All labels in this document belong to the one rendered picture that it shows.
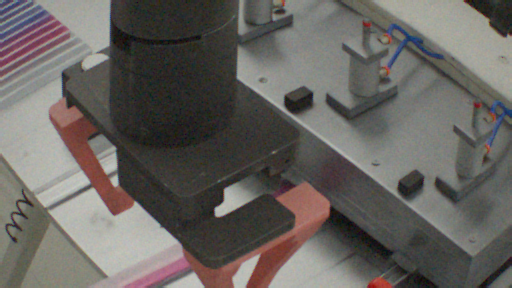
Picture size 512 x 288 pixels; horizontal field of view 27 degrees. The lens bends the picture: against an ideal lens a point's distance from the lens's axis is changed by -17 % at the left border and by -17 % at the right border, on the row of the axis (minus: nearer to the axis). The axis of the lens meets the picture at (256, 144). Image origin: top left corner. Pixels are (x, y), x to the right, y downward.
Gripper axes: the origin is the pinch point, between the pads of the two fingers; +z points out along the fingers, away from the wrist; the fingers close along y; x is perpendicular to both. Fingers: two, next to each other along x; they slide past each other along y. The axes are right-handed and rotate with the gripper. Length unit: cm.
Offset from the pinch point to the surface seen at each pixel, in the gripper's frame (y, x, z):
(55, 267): 161, -72, 183
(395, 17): 15.1, -31.8, 7.0
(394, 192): 2.4, -18.7, 8.4
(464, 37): 9.8, -35.0, 6.8
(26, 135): 29.1, -5.8, 14.4
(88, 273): 150, -78, 178
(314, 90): 13.4, -21.6, 8.6
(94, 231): 16.5, -4.6, 14.3
